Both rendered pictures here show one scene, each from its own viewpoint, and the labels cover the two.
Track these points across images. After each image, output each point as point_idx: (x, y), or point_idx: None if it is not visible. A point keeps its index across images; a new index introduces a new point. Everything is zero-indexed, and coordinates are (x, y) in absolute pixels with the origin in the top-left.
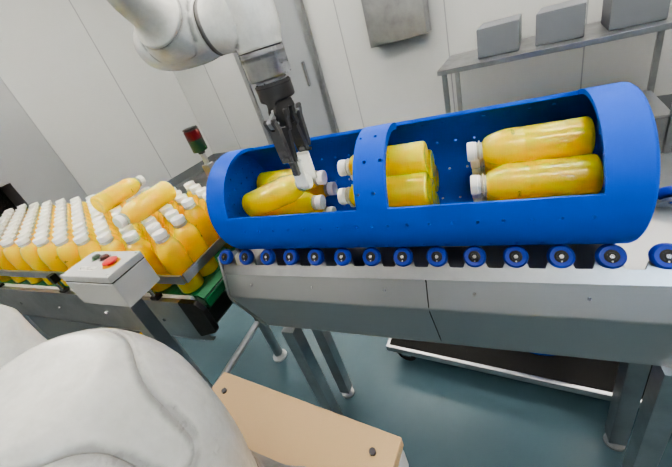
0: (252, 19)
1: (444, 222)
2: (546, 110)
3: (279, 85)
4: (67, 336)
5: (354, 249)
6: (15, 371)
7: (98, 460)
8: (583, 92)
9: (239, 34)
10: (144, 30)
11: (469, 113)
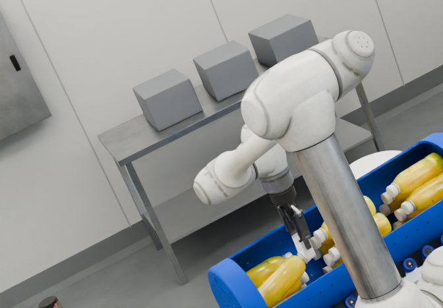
0: (283, 153)
1: (413, 231)
2: (404, 156)
3: (293, 187)
4: (434, 250)
5: (341, 303)
6: (440, 256)
7: None
8: (424, 142)
9: (277, 163)
10: (240, 177)
11: (374, 171)
